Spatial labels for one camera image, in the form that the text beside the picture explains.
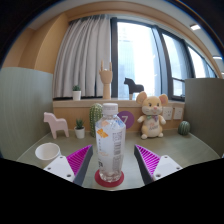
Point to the ceiling lights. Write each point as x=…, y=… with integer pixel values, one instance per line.
x=195, y=27

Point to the white wall socket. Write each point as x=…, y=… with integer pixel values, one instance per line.
x=178, y=113
x=167, y=113

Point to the grey desk partition panel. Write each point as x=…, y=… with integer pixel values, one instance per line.
x=23, y=110
x=205, y=113

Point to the round green cactus decoration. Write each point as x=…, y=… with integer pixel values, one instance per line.
x=184, y=128

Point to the beige mouse plush toy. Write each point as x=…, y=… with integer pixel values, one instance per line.
x=151, y=120

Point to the wooden hand model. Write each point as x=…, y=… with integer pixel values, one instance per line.
x=106, y=78

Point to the pink horse figurine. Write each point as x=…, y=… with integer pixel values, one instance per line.
x=56, y=123

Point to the wooden window ledge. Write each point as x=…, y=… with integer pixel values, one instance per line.
x=76, y=111

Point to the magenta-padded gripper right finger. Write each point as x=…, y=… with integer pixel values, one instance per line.
x=165, y=165

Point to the light grey curtain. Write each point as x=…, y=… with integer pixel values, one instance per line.
x=81, y=56

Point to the round purple number sign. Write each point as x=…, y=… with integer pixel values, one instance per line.
x=128, y=120

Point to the white paper cup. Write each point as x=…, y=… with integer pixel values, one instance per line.
x=46, y=155

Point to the flat round red coaster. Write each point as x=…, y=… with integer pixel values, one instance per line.
x=108, y=184

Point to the clear plastic water bottle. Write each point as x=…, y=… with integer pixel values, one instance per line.
x=110, y=143

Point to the small plant in white pot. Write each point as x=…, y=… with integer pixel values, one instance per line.
x=76, y=95
x=79, y=133

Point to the tall green cactus decoration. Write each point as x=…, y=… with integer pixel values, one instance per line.
x=94, y=116

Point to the black horse figurine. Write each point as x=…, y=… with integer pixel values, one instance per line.
x=133, y=87

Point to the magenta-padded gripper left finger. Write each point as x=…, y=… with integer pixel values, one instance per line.
x=61, y=165

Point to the dark-framed window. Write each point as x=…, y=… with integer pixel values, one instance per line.
x=114, y=56

